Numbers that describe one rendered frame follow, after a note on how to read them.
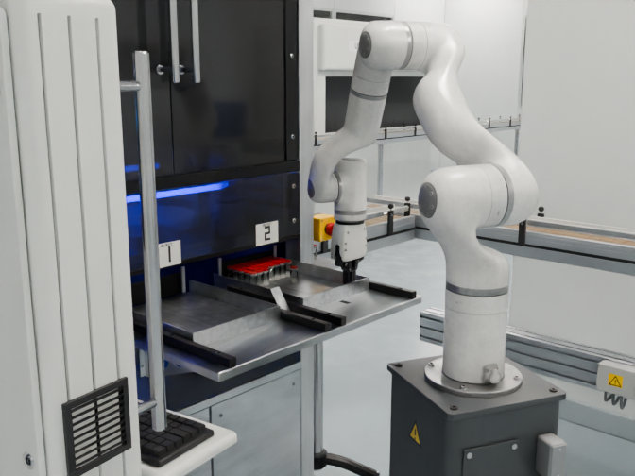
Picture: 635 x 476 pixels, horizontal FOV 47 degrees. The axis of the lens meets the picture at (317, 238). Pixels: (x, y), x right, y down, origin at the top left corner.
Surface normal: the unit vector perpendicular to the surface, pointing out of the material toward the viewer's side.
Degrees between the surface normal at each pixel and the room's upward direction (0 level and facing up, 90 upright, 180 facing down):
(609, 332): 90
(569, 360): 90
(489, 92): 90
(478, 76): 90
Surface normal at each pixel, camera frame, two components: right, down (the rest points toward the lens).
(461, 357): -0.61, 0.17
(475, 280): -0.22, 0.19
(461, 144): -0.23, 0.57
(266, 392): 0.74, 0.15
